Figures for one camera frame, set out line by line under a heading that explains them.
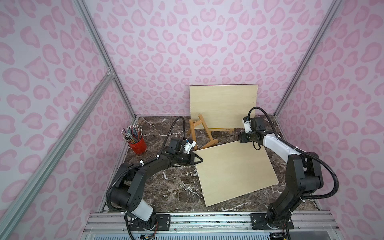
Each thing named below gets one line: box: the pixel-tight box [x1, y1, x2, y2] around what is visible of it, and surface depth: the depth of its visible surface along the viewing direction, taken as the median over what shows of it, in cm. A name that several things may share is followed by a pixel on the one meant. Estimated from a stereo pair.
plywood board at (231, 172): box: [194, 143, 280, 207], surface depth 86 cm
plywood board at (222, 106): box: [189, 84, 259, 129], surface depth 102 cm
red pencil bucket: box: [129, 136, 147, 155], surface depth 97 cm
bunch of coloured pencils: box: [120, 124, 143, 144], surface depth 95 cm
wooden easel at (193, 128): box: [189, 113, 219, 150], surface depth 90 cm
